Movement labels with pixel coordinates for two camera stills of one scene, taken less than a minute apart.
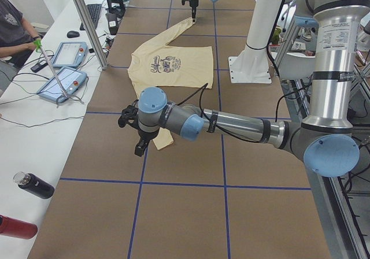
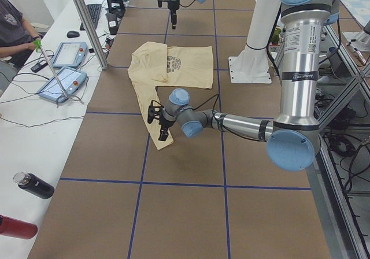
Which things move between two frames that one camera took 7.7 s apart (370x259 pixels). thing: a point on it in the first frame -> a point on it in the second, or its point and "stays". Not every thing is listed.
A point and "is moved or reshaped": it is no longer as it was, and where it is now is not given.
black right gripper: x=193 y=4 -> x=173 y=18
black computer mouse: x=72 y=34 stays
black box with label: x=113 y=23 stays
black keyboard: x=94 y=11 stays
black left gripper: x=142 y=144 -> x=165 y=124
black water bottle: x=34 y=184 stays
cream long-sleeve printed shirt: x=160 y=65 is moved or reshaped
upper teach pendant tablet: x=70 y=54 stays
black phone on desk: x=39 y=66 stays
